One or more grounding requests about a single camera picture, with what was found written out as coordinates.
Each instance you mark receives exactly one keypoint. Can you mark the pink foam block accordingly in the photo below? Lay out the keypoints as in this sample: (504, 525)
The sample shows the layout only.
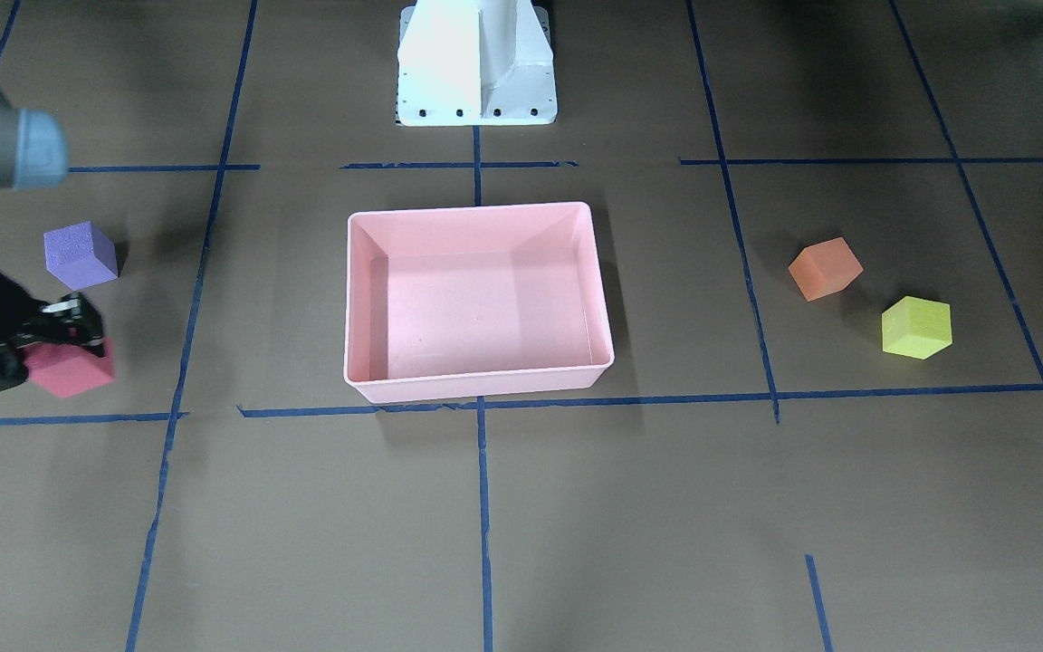
(67, 370)

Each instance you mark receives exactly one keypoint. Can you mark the yellow foam block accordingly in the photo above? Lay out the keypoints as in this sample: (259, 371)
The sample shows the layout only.
(916, 328)

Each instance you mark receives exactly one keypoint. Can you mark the pink plastic bin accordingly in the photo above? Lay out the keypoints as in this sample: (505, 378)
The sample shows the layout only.
(474, 301)

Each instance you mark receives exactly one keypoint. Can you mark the purple foam block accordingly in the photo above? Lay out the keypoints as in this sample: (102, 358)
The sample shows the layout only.
(80, 255)

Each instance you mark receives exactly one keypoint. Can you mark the orange foam block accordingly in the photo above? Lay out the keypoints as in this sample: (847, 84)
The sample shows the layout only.
(825, 268)

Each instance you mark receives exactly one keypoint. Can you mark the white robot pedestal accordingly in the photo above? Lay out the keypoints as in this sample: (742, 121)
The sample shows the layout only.
(466, 63)

